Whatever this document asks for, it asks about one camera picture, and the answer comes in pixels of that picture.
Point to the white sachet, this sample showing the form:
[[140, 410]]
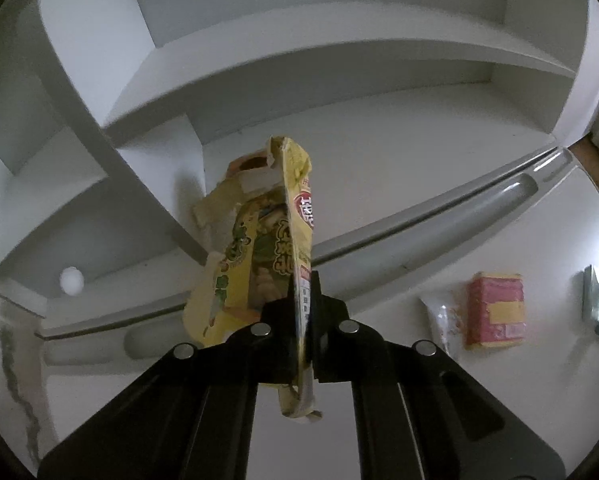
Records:
[[442, 327]]

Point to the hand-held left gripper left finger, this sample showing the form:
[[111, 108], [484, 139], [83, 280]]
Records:
[[293, 340]]

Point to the round white drawer knob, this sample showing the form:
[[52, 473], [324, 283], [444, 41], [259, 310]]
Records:
[[71, 280]]

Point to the white drawer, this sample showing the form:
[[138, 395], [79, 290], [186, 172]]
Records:
[[114, 240]]

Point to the white desk shelf unit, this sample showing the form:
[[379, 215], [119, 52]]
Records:
[[289, 65]]

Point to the yellow snack bag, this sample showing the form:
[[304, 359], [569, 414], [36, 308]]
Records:
[[259, 250]]

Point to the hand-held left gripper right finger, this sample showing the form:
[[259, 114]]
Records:
[[315, 340]]

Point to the red packet with yellow label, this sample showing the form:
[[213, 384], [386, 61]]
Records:
[[494, 310]]

